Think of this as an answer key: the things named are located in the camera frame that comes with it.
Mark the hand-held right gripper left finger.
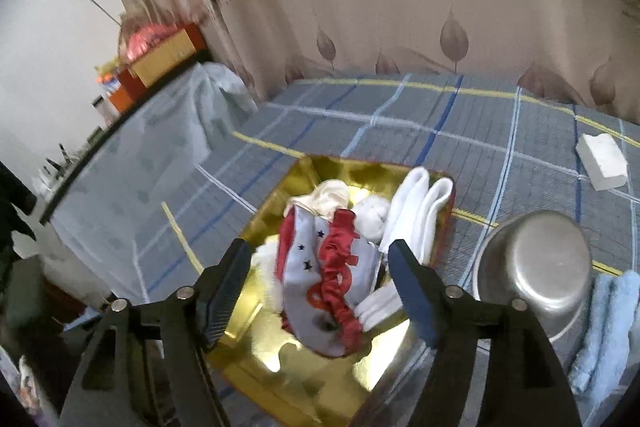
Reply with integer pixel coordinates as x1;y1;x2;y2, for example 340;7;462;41
59;237;253;427

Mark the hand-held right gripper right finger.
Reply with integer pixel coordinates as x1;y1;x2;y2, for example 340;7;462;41
387;238;583;427

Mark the white ribbed sock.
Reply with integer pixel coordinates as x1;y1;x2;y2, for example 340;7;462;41
355;284;407;330

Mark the white fluffy yellow-trimmed sock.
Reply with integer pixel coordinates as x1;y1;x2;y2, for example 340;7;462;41
250;234;288;313

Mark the red ruffled white sock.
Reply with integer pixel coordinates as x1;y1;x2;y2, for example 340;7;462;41
275;204;383;360

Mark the gold tin box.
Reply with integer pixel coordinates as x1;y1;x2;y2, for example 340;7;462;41
204;154;457;427

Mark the white fluffy sock ball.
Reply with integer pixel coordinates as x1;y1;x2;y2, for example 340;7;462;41
354;194;393;243

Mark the cream satin cloth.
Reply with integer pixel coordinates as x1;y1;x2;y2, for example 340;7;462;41
287;179;358;219

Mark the stainless steel bowl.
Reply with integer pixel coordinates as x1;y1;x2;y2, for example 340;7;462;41
472;209;608;343

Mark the grey plaid bed sheet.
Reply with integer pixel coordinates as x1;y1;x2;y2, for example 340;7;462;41
50;72;640;427

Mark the light blue fluffy cloth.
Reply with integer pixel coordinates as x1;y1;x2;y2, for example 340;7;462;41
567;270;640;395

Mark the white rectangular block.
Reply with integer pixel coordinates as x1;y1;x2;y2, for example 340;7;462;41
575;133;629;192

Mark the orange box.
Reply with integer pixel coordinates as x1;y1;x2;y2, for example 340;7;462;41
97;67;146;118

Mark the red and yellow box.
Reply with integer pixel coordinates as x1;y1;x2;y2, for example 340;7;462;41
120;22;208;88

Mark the beige leaf print curtain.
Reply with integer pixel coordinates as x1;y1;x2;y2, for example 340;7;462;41
92;0;640;122

